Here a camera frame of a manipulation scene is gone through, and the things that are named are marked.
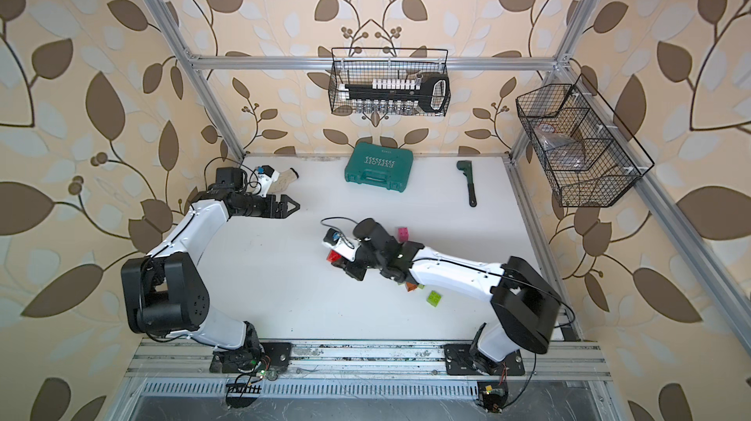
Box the pink lego brick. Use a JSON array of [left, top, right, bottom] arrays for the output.
[[397, 227, 410, 243]]

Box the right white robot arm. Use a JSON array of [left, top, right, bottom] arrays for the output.
[[324, 218, 563, 362]]

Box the small circuit board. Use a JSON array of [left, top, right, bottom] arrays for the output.
[[224, 369, 277, 409], [477, 381, 508, 414]]

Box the aluminium front rail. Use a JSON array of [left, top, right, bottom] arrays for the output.
[[125, 340, 612, 382]]

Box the black white socket tool set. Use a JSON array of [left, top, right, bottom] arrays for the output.
[[330, 74, 451, 116]]

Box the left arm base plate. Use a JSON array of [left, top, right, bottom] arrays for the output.
[[209, 342, 293, 375]]

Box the plastic bag in basket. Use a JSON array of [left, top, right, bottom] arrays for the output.
[[535, 124, 586, 171]]

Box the black wire basket right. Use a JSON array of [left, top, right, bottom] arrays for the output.
[[516, 75, 655, 208]]

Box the green black wrench tool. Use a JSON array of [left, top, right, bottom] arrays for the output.
[[457, 160, 477, 208]]

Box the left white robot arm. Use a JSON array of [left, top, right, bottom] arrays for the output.
[[120, 165, 300, 356]]

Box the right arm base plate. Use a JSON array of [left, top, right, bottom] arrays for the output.
[[443, 343, 525, 377]]

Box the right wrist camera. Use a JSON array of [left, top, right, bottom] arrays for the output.
[[323, 227, 359, 262]]

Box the green plastic tool case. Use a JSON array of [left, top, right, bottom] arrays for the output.
[[344, 142, 414, 192]]

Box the small circuit board left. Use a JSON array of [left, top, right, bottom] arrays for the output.
[[224, 369, 277, 409]]

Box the small circuit board right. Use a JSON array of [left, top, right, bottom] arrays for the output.
[[477, 381, 508, 414]]

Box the red long lego brick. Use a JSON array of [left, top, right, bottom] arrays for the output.
[[327, 250, 346, 268]]

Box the aluminium frame top bar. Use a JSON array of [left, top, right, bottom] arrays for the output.
[[187, 54, 564, 73]]

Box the black wire basket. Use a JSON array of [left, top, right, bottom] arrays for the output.
[[516, 75, 655, 208], [328, 45, 451, 118]]

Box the lime green small lego brick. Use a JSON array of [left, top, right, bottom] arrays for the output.
[[426, 291, 442, 308]]

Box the black wire basket centre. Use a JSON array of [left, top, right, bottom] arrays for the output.
[[328, 45, 451, 118]]

